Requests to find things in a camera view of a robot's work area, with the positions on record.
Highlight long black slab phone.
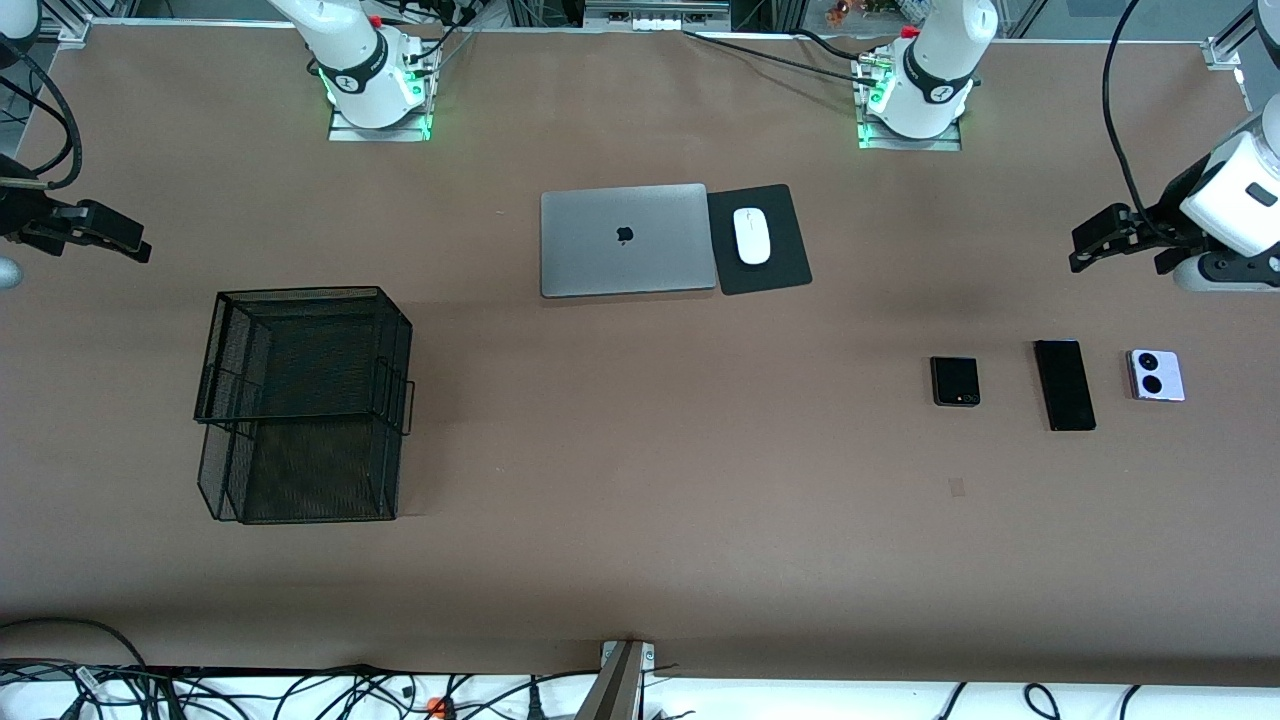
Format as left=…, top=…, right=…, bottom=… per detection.
left=1033, top=340, right=1097, bottom=432

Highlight lilac flip phone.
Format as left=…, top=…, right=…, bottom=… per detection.
left=1127, top=349, right=1187, bottom=403

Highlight small black flip phone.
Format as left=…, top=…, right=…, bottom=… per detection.
left=930, top=356, right=981, bottom=408

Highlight black mouse pad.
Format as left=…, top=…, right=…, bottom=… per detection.
left=707, top=183, right=813, bottom=296

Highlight black mesh two-tier tray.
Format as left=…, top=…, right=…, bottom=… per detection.
left=193, top=286, right=415, bottom=525

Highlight white computer mouse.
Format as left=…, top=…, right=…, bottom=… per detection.
left=733, top=207, right=772, bottom=266

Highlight silver closed laptop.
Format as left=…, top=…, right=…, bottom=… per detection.
left=540, top=183, right=719, bottom=299

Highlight grey power strip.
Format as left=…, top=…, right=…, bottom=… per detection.
left=583, top=0, right=733, bottom=33

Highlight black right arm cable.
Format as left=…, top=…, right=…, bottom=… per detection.
left=0, top=35, right=83, bottom=191

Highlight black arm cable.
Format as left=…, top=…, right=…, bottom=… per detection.
left=1102, top=0, right=1171, bottom=217
left=0, top=35, right=83, bottom=191

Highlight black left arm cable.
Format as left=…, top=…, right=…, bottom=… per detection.
left=1102, top=0, right=1171, bottom=217

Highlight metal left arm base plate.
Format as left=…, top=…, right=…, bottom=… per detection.
left=858, top=115, right=963, bottom=152

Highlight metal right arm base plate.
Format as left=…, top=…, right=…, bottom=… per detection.
left=328, top=105, right=433, bottom=142

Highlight black table cable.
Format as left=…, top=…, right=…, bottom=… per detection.
left=795, top=27, right=877, bottom=61
left=683, top=29, right=881, bottom=87

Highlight black looped floor cable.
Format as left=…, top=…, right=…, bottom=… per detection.
left=0, top=617, right=151, bottom=673

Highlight black base cable bundle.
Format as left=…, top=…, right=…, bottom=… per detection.
left=395, top=0, right=481, bottom=86

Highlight tangled black floor cables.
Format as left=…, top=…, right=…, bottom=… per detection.
left=0, top=660, right=601, bottom=720

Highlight grey metal camera post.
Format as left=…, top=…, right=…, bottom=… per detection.
left=575, top=640, right=658, bottom=720

